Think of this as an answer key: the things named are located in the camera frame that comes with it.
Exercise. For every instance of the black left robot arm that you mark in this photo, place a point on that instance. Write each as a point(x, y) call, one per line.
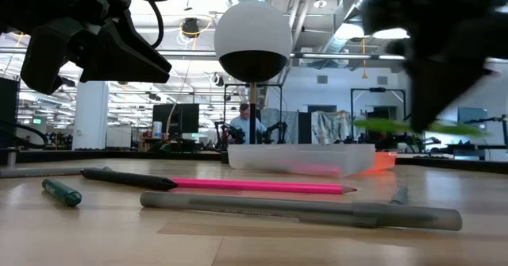
point(8, 111)

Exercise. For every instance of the patterned hanging cloth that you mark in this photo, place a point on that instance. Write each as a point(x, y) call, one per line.
point(287, 117)
point(329, 127)

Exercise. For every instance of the clear supply box orange lid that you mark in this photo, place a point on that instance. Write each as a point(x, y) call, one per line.
point(258, 156)

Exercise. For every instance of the pink pencil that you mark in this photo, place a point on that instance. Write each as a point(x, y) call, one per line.
point(258, 185)

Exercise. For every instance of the long grey pen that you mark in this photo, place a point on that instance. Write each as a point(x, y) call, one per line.
point(278, 208)

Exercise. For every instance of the person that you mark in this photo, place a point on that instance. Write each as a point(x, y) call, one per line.
point(240, 129)

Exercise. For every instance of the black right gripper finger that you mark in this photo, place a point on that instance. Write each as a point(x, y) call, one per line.
point(432, 91)

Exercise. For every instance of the white cup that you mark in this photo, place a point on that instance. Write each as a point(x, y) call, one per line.
point(157, 130)

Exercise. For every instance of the black computer monitor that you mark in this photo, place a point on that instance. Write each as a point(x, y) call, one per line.
point(178, 119)

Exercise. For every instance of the black marker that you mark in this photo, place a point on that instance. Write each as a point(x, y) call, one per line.
point(127, 179)

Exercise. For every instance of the black background robot arm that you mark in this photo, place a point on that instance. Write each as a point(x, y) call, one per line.
point(278, 133)
point(226, 135)

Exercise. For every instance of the lime green pen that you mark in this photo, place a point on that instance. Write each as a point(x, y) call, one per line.
point(381, 126)

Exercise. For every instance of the white globe lamp black base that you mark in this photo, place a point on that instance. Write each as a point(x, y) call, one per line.
point(252, 28)

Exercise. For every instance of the grey wall monitor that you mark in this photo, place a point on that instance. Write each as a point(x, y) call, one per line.
point(472, 114)

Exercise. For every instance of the white building column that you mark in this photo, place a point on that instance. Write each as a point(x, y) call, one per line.
point(91, 115)

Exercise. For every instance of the white cabinet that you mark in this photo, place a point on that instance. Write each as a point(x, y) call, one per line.
point(119, 137)

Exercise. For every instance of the light grey pen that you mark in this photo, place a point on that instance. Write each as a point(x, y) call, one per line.
point(39, 173)

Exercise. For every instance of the black ceiling device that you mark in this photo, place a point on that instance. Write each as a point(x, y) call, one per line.
point(191, 28)

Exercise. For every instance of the green marker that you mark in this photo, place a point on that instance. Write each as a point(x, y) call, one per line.
point(63, 193)

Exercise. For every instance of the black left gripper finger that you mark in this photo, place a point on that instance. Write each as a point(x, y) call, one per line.
point(123, 59)

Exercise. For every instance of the green exit sign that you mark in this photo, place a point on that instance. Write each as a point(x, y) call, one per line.
point(37, 121)

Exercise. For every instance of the black metal frame stand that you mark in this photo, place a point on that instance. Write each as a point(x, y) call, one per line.
point(274, 85)
point(377, 89)

